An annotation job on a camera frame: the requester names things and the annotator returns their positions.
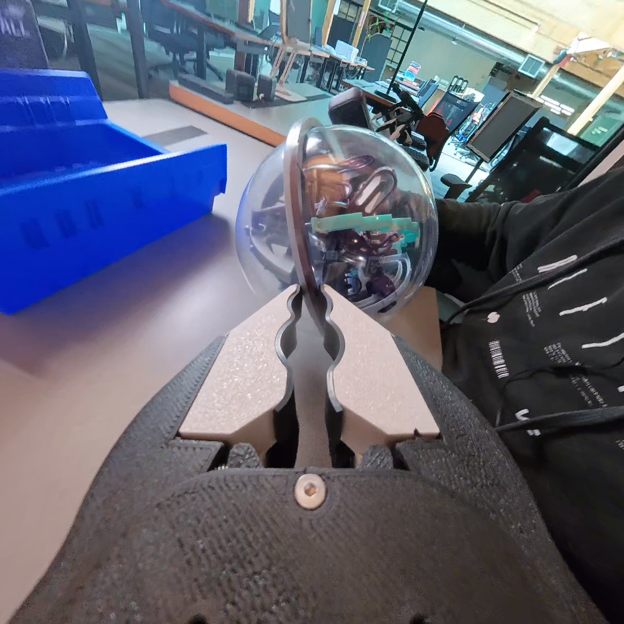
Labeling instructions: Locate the wooden stand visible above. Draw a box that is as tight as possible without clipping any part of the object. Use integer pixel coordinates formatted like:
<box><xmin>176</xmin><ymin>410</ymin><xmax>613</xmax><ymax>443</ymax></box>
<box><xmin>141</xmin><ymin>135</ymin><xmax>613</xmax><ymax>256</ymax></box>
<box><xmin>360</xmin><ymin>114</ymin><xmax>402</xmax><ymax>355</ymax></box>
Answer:
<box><xmin>266</xmin><ymin>0</ymin><xmax>313</xmax><ymax>103</ymax></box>

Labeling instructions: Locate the clear maze ball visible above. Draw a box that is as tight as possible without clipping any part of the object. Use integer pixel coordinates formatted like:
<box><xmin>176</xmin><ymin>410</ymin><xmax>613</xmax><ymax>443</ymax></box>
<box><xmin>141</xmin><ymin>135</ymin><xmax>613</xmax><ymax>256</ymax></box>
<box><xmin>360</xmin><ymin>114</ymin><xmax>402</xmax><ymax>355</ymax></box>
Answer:
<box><xmin>235</xmin><ymin>118</ymin><xmax>439</xmax><ymax>327</ymax></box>

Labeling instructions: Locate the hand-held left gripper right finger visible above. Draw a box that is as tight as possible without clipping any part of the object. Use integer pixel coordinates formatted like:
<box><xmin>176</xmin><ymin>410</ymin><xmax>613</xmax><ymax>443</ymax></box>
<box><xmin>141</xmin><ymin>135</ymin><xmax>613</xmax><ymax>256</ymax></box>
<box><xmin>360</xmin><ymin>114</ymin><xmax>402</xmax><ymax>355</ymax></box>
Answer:
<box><xmin>322</xmin><ymin>284</ymin><xmax>442</xmax><ymax>466</ymax></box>

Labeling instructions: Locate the black metal frame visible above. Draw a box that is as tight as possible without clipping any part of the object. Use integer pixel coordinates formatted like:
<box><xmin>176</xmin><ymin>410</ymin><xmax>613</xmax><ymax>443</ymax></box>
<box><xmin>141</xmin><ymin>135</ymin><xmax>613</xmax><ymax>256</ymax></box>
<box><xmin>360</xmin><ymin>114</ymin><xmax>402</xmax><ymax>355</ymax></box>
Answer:
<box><xmin>487</xmin><ymin>117</ymin><xmax>624</xmax><ymax>203</ymax></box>

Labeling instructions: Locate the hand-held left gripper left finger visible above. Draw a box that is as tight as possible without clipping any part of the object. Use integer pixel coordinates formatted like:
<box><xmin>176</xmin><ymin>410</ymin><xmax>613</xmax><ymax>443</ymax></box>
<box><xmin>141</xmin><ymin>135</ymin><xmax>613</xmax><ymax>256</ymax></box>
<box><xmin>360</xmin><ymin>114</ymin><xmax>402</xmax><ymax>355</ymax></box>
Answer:
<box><xmin>178</xmin><ymin>284</ymin><xmax>299</xmax><ymax>464</ymax></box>

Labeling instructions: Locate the flat black device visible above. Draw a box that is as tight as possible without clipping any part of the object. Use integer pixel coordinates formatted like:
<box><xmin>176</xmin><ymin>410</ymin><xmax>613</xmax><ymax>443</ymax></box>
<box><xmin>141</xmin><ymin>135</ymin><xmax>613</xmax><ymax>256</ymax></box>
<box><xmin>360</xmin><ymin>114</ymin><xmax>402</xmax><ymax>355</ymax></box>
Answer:
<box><xmin>178</xmin><ymin>73</ymin><xmax>235</xmax><ymax>104</ymax></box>

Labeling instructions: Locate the red mesh office chair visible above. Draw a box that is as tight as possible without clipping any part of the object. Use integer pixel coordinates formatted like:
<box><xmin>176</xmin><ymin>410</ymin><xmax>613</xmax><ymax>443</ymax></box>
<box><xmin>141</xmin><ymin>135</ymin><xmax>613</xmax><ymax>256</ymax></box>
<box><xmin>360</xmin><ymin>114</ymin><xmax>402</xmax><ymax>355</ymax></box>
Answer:
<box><xmin>414</xmin><ymin>93</ymin><xmax>481</xmax><ymax>171</ymax></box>

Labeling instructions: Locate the blue plastic bin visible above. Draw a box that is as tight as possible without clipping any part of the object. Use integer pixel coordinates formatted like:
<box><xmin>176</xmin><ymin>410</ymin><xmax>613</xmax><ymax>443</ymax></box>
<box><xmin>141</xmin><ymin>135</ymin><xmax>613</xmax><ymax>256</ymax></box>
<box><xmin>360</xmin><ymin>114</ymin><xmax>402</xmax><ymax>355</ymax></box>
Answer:
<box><xmin>0</xmin><ymin>68</ymin><xmax>228</xmax><ymax>315</ymax></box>

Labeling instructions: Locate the grey desk orange edge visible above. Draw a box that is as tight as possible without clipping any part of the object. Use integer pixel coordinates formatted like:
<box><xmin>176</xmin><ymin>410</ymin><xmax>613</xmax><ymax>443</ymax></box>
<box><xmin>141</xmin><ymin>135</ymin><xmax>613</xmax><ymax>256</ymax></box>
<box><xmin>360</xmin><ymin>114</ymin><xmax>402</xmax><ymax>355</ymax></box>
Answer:
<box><xmin>168</xmin><ymin>80</ymin><xmax>342</xmax><ymax>147</ymax></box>

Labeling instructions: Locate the grey cable slot strip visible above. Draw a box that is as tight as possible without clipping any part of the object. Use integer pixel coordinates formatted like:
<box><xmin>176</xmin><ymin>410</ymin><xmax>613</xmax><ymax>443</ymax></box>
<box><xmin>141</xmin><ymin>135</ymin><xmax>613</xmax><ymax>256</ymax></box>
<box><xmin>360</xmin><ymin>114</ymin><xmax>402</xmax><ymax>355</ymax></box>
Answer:
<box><xmin>146</xmin><ymin>126</ymin><xmax>208</xmax><ymax>147</ymax></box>

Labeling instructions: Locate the black standing monitor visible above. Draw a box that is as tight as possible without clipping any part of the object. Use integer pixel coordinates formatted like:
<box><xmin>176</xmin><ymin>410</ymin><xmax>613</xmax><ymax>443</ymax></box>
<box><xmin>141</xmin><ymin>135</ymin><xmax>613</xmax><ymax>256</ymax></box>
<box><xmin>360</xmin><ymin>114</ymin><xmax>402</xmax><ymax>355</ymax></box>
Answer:
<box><xmin>465</xmin><ymin>90</ymin><xmax>544</xmax><ymax>164</ymax></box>

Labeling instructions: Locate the dark brown office chair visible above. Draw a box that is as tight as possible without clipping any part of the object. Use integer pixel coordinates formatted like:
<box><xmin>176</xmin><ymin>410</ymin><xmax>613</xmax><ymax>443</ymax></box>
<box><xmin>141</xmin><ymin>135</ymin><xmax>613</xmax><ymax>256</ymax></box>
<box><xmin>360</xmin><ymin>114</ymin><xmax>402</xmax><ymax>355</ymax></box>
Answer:
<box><xmin>329</xmin><ymin>88</ymin><xmax>373</xmax><ymax>130</ymax></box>

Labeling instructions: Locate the person's right forearm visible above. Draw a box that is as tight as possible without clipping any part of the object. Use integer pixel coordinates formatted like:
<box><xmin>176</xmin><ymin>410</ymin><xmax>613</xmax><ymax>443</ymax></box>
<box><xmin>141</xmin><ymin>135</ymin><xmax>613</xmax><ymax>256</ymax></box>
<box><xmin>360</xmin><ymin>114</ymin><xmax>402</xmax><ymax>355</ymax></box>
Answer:
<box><xmin>429</xmin><ymin>197</ymin><xmax>537</xmax><ymax>303</ymax></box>

